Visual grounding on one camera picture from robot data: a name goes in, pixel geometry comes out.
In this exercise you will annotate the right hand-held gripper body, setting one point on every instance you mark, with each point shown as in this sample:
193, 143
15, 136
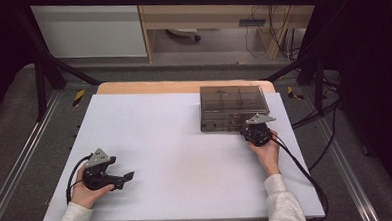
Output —
258, 132

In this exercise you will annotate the office chair base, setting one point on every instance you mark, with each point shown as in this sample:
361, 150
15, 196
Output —
184, 32

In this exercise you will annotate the black metal stand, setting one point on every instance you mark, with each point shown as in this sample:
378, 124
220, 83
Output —
40, 87
319, 85

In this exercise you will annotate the aluminium floor rail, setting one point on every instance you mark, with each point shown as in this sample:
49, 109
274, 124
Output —
22, 158
350, 177

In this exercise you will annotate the person's left hand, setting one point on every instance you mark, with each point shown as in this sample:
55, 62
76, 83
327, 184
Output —
84, 196

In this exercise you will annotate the yellow black tape strip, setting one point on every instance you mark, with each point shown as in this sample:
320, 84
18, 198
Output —
78, 98
294, 93

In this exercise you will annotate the wooden table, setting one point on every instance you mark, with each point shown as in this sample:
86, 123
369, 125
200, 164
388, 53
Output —
149, 87

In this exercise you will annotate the light wooden desk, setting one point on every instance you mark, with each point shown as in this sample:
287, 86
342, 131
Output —
213, 14

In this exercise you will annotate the clear grey drawer box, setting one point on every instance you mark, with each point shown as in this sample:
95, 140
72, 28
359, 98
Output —
232, 100

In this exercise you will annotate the person's right hand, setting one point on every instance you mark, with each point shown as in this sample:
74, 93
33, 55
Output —
267, 157

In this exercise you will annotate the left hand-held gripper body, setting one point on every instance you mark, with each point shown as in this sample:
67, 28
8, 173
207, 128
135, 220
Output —
96, 176

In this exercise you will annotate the grey power strip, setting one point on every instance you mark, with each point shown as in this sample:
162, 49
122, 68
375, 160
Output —
252, 22

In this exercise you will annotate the black metal crossbar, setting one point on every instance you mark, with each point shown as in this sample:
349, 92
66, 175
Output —
179, 0

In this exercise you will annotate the white foam board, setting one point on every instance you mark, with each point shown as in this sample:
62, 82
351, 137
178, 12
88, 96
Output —
172, 151

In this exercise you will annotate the white cabinet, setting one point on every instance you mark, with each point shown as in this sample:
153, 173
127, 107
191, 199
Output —
90, 31

